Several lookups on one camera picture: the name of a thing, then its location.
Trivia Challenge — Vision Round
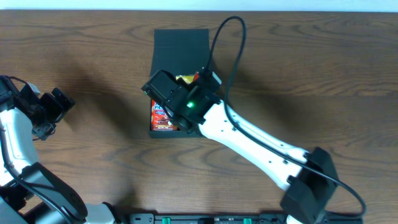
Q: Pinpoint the red Hacks candy bag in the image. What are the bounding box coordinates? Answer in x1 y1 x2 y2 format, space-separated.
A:
193 72 200 81

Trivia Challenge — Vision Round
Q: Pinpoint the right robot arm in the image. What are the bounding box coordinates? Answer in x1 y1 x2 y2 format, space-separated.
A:
141 70 337 223

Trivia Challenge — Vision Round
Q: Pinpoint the black gift box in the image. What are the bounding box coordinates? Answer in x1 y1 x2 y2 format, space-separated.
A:
149 28 216 139

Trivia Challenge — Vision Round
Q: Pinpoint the red Hello Panda box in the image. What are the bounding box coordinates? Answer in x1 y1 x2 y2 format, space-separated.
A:
150 100 177 131

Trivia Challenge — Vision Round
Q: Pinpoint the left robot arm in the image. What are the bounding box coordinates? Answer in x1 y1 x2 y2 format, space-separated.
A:
1 82 120 223

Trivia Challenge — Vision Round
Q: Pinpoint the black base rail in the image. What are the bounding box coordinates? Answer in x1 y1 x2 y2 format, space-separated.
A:
129 212 364 224

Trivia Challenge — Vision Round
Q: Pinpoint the yellow Hacks candy bag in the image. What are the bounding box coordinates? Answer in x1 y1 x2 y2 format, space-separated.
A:
175 75 195 85

